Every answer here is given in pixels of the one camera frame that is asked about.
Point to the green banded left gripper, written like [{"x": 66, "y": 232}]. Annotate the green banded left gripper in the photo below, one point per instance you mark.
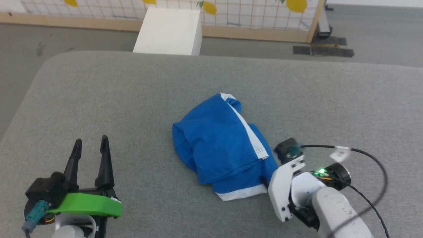
[{"x": 89, "y": 204}]

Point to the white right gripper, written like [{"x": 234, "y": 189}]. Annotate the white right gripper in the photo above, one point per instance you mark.
[{"x": 281, "y": 188}]

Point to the blue shorts with white trim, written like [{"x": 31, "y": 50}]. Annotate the blue shorts with white trim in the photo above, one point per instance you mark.
[{"x": 214, "y": 142}]

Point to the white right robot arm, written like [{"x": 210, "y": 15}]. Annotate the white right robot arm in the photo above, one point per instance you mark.
[{"x": 337, "y": 215}]

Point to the black cylindrical wrist module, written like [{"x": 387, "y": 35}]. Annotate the black cylindrical wrist module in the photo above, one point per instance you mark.
[{"x": 340, "y": 173}]

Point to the large black floor mat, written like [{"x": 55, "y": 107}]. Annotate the large black floor mat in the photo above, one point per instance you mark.
[{"x": 324, "y": 51}]

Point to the small black floor mat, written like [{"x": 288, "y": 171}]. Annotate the small black floor mat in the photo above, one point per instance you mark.
[{"x": 330, "y": 40}]

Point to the white box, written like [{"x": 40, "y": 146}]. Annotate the white box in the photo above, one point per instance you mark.
[{"x": 168, "y": 33}]

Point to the lemon print partition screen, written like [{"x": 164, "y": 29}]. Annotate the lemon print partition screen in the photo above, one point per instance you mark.
[{"x": 264, "y": 19}]

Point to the grey metal stand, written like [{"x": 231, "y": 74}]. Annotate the grey metal stand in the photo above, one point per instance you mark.
[{"x": 324, "y": 23}]

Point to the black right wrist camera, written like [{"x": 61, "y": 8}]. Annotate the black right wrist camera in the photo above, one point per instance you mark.
[{"x": 283, "y": 148}]

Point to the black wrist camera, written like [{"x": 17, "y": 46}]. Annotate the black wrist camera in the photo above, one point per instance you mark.
[
  {"x": 283, "y": 148},
  {"x": 46, "y": 190}
]

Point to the teal right camera connector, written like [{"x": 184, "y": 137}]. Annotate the teal right camera connector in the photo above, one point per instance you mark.
[{"x": 293, "y": 151}]

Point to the teal camera connector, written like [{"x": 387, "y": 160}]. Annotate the teal camera connector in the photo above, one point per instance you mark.
[
  {"x": 36, "y": 213},
  {"x": 293, "y": 151}
]

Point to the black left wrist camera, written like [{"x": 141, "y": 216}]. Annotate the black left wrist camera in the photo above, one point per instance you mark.
[{"x": 46, "y": 190}]

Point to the teal left camera connector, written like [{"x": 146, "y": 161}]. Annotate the teal left camera connector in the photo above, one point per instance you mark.
[{"x": 36, "y": 213}]

